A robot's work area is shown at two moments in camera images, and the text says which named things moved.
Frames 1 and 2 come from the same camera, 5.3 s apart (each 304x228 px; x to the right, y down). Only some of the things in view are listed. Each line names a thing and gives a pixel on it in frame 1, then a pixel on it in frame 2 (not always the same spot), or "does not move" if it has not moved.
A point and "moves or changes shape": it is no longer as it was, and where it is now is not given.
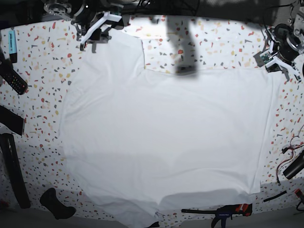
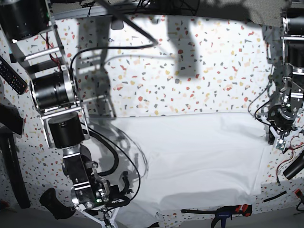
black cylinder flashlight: x=295 y=168 does not move
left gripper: x=273 y=63 → x=278 y=135
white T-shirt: x=137 y=141 moves or changes shape
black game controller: x=61 y=211 does not move
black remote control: x=12 y=77 does not move
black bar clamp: x=222 y=212 does not move
